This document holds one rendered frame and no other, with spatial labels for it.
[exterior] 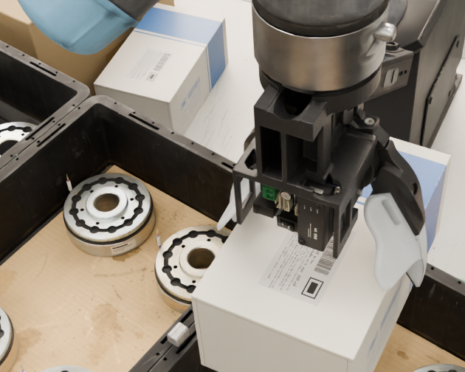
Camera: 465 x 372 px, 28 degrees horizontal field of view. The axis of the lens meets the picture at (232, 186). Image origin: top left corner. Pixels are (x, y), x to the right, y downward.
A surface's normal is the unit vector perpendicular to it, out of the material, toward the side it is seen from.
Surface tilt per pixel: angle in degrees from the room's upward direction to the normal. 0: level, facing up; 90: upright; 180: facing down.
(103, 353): 0
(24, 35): 90
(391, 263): 58
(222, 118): 0
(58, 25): 75
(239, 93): 0
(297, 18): 91
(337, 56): 90
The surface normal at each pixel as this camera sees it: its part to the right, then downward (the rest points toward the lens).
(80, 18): 0.11, 0.67
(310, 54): -0.17, 0.75
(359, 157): -0.06, -0.67
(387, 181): -0.45, 0.68
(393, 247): 0.72, -0.10
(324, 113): 0.89, 0.30
